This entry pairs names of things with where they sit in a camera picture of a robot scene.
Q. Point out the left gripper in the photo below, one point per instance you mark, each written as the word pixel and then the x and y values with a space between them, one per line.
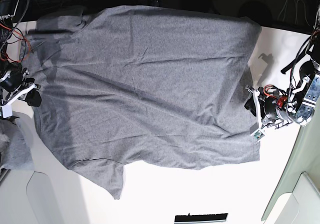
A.
pixel 269 106

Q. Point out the white cable grommet slot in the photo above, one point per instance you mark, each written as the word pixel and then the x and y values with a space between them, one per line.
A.
pixel 200 218

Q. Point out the grey t-shirt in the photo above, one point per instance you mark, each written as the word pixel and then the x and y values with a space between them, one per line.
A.
pixel 139 83

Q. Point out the white bin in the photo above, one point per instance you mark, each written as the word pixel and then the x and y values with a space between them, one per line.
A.
pixel 299 206
pixel 28 197

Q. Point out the white bin at lower right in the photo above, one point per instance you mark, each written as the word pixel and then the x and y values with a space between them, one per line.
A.
pixel 299 206

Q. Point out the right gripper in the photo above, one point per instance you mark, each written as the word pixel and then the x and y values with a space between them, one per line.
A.
pixel 16 86

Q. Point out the grey cloth pile at left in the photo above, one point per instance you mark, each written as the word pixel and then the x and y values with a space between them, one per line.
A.
pixel 15 153

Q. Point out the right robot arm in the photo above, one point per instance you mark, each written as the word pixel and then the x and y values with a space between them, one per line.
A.
pixel 6 32

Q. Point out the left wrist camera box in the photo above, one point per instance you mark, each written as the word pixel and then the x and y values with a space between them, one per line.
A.
pixel 256 133

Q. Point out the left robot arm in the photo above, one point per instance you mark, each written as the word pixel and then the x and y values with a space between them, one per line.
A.
pixel 304 90

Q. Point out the white bin at lower left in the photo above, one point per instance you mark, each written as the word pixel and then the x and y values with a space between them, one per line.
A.
pixel 28 197

